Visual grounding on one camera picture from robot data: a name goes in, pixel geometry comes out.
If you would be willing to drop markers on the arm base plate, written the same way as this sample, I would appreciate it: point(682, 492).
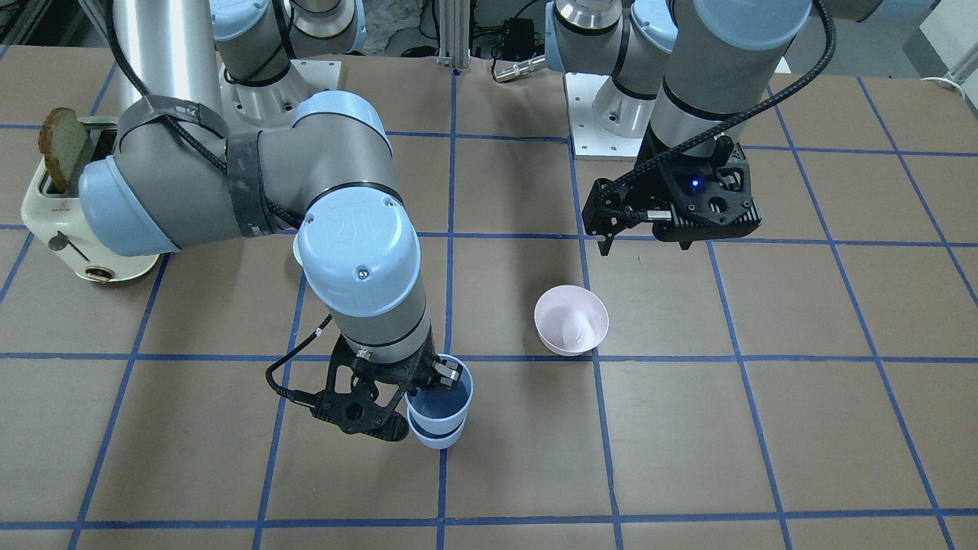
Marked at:
point(606, 123)
point(306, 76)

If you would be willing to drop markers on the cream white toaster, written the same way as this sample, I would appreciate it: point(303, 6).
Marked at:
point(59, 222)

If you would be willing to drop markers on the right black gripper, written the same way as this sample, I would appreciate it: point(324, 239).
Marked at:
point(413, 372)

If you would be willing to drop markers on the pink bowl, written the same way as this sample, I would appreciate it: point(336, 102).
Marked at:
point(570, 320)

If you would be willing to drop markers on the toast slice in toaster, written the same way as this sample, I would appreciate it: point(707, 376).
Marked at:
point(61, 142)

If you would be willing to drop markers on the blue cup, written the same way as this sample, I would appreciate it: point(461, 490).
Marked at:
point(437, 412)
point(435, 441)

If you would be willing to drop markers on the mint green bowl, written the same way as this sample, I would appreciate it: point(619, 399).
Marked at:
point(296, 253)

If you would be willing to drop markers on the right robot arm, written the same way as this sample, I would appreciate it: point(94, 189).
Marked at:
point(223, 138)

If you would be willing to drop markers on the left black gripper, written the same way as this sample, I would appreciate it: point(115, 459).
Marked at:
point(655, 177)

